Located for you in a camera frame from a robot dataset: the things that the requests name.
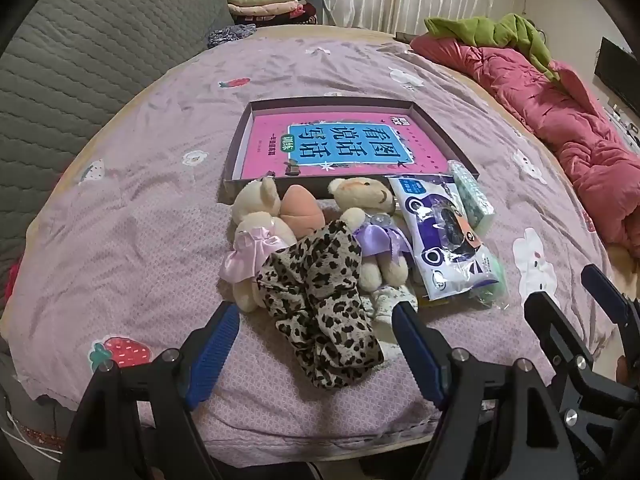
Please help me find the black television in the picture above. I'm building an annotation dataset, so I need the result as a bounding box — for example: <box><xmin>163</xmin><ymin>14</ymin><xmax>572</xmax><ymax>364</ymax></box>
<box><xmin>592</xmin><ymin>37</ymin><xmax>640</xmax><ymax>116</ymax></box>

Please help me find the peach plush toy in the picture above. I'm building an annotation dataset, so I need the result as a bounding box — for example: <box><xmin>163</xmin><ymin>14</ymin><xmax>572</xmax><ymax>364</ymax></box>
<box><xmin>279</xmin><ymin>185</ymin><xmax>326</xmax><ymax>236</ymax></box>

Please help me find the grey quilted cover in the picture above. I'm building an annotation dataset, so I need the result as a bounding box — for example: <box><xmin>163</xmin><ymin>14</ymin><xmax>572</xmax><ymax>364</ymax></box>
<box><xmin>0</xmin><ymin>0</ymin><xmax>236</xmax><ymax>281</ymax></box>

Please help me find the blue patterned cloth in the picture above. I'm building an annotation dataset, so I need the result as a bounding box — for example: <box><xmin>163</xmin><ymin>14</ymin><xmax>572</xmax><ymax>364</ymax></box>
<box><xmin>207</xmin><ymin>24</ymin><xmax>258</xmax><ymax>50</ymax></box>

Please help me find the purple white wipes packet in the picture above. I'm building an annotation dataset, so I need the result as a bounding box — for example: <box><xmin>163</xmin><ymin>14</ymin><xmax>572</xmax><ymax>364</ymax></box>
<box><xmin>387</xmin><ymin>172</ymin><xmax>503</xmax><ymax>301</ymax></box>

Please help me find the green blanket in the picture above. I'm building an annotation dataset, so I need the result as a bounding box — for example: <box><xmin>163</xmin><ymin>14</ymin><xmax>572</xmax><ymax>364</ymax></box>
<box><xmin>424</xmin><ymin>12</ymin><xmax>561</xmax><ymax>83</ymax></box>

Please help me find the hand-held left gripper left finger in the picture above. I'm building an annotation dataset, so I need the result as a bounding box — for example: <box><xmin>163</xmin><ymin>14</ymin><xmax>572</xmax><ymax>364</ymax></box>
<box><xmin>57</xmin><ymin>302</ymin><xmax>241</xmax><ymax>480</ymax></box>

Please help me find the shallow grey cardboard box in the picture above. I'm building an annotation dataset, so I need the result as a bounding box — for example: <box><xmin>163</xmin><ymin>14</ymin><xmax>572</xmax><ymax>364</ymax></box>
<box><xmin>218</xmin><ymin>96</ymin><xmax>480</xmax><ymax>206</ymax></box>

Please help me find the pink and blue book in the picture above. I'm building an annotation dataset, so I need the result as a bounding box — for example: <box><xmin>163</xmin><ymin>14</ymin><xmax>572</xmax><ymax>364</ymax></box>
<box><xmin>240</xmin><ymin>112</ymin><xmax>449</xmax><ymax>181</ymax></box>

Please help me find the green sponge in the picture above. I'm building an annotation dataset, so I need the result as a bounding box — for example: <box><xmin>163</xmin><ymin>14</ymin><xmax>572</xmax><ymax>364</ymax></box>
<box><xmin>470</xmin><ymin>255</ymin><xmax>508</xmax><ymax>307</ymax></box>

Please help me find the pink quilt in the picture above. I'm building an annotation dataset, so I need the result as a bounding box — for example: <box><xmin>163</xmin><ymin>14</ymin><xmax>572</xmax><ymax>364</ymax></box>
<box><xmin>410</xmin><ymin>32</ymin><xmax>640</xmax><ymax>261</ymax></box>

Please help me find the blue grey cabinet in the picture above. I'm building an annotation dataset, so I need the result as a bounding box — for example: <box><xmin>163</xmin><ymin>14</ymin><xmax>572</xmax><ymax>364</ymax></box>
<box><xmin>305</xmin><ymin>0</ymin><xmax>332</xmax><ymax>26</ymax></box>

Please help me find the stack of folded clothes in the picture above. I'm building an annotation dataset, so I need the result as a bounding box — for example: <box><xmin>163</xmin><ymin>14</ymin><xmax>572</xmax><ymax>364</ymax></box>
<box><xmin>226</xmin><ymin>0</ymin><xmax>318</xmax><ymax>26</ymax></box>

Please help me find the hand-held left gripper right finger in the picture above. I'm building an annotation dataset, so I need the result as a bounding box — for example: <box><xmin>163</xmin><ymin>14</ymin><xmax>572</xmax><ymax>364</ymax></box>
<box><xmin>391</xmin><ymin>304</ymin><xmax>581</xmax><ymax>480</ymax></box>

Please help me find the white floral scrunchie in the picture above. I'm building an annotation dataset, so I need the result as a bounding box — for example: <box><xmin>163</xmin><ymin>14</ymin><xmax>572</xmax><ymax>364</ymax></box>
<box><xmin>362</xmin><ymin>285</ymin><xmax>418</xmax><ymax>326</ymax></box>

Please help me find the white cable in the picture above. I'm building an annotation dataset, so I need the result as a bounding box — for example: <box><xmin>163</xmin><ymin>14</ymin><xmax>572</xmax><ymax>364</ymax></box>
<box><xmin>4</xmin><ymin>409</ymin><xmax>66</xmax><ymax>461</ymax></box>

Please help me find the green tissue pack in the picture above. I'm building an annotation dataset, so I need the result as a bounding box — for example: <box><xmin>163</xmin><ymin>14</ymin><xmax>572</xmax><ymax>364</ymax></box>
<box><xmin>446</xmin><ymin>160</ymin><xmax>496</xmax><ymax>236</ymax></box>

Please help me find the cluttered television shelf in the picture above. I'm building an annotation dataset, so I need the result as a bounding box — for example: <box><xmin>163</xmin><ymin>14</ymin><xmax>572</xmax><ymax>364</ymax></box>
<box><xmin>606</xmin><ymin>104</ymin><xmax>640</xmax><ymax>153</ymax></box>

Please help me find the teddy bear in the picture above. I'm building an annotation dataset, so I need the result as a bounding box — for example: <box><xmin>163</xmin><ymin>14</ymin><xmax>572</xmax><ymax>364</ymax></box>
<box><xmin>220</xmin><ymin>176</ymin><xmax>301</xmax><ymax>313</ymax></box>
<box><xmin>327</xmin><ymin>177</ymin><xmax>413</xmax><ymax>293</ymax></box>

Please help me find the leopard print scrunchie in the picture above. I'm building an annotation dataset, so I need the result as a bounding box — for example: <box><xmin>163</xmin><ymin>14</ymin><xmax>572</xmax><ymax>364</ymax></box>
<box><xmin>255</xmin><ymin>220</ymin><xmax>385</xmax><ymax>391</ymax></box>

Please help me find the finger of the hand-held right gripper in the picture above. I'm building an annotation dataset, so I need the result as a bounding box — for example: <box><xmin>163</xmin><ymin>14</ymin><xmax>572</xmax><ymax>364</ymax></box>
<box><xmin>582</xmin><ymin>264</ymin><xmax>640</xmax><ymax>336</ymax></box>
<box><xmin>525</xmin><ymin>291</ymin><xmax>616</xmax><ymax>411</ymax></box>

